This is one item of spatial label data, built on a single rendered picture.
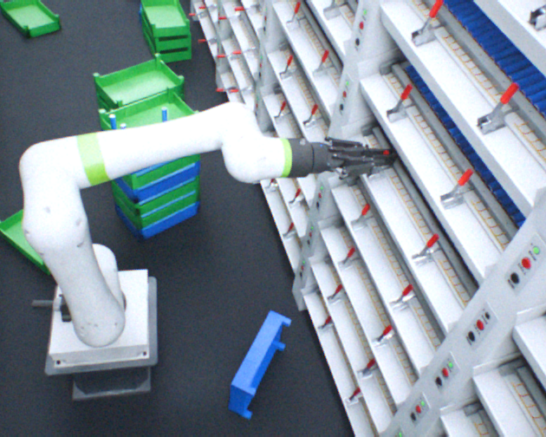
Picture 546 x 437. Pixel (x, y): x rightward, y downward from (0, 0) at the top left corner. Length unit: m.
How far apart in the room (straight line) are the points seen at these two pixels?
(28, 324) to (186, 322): 0.56
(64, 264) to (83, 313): 0.21
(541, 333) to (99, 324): 0.99
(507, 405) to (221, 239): 1.51
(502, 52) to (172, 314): 1.53
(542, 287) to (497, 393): 0.31
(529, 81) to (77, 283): 1.00
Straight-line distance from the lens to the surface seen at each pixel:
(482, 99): 1.12
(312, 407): 2.10
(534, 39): 0.96
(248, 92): 2.64
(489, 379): 1.24
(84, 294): 1.40
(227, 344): 2.17
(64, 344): 1.80
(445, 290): 1.31
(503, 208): 1.18
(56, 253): 1.25
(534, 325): 1.09
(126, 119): 2.24
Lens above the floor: 1.92
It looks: 49 degrees down
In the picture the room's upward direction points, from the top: 9 degrees clockwise
